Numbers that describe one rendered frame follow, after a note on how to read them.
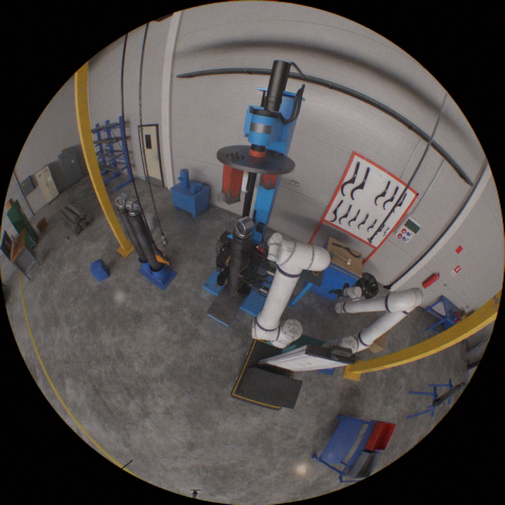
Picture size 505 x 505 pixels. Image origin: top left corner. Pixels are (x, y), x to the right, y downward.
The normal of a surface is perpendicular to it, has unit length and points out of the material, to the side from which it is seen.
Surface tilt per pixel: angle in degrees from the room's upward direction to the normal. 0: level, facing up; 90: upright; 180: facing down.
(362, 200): 90
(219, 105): 90
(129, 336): 0
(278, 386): 0
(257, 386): 0
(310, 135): 90
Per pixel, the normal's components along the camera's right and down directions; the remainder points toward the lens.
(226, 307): 0.15, -0.63
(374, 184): -0.43, 0.65
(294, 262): -0.06, 0.52
